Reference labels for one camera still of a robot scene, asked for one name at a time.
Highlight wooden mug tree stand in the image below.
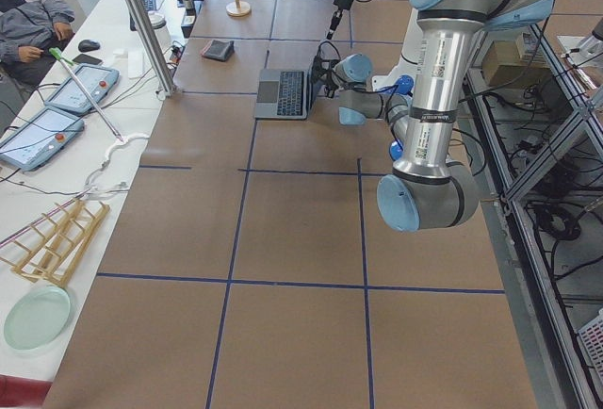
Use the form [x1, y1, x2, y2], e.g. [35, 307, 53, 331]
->
[226, 0, 252, 18]

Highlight metal rod green tip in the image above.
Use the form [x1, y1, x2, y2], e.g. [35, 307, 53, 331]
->
[49, 47, 125, 143]

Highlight aluminium frame post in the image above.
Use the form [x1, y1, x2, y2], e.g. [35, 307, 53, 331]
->
[124, 0, 176, 99]

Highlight far teach pendant tablet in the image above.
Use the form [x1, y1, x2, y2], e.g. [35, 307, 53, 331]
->
[43, 63, 121, 116]

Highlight pale green plate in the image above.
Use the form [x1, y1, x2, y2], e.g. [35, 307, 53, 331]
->
[4, 286, 71, 351]

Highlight cardboard box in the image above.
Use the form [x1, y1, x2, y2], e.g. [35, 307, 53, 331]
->
[481, 41, 551, 89]

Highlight seated person in grey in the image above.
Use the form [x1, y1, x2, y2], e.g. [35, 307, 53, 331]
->
[1, 0, 75, 87]

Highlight folded grey cloth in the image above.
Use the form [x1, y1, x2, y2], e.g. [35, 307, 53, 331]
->
[201, 40, 235, 62]

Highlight black smartphone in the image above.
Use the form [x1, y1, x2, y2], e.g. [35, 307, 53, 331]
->
[73, 54, 103, 65]

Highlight wooden dish rack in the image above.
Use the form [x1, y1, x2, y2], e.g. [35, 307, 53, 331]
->
[1, 198, 110, 288]

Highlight near teach pendant tablet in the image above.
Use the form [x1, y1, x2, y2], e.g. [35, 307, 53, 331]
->
[1, 107, 84, 172]

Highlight white curved plastic piece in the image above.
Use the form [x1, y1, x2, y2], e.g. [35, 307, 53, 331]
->
[83, 131, 150, 201]

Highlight silver laptop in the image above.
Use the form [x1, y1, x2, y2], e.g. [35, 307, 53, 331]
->
[254, 57, 322, 121]

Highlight black computer mouse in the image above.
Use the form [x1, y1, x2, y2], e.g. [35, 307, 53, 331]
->
[78, 40, 101, 53]

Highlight white plastic basket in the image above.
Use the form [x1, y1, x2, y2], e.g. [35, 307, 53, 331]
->
[579, 310, 603, 380]

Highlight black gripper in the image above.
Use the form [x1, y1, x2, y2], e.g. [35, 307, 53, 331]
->
[325, 0, 354, 41]
[316, 53, 341, 98]

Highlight teach pendant tablet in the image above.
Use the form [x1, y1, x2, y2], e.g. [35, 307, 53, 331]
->
[43, 63, 121, 116]
[1, 107, 84, 172]

